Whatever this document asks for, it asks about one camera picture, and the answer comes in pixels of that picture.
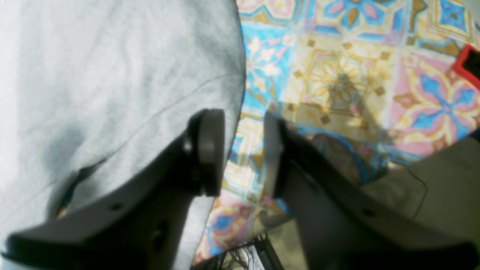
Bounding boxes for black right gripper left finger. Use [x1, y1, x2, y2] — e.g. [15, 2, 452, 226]
[2, 109, 225, 270]

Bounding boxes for grey T-shirt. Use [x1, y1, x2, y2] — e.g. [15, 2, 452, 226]
[0, 0, 247, 270]

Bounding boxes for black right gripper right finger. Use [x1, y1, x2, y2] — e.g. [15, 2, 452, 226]
[264, 111, 479, 270]

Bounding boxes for red black clamp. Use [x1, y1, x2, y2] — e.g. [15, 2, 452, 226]
[452, 44, 480, 90]

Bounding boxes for patterned tablecloth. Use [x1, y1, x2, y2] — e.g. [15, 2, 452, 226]
[193, 0, 479, 264]

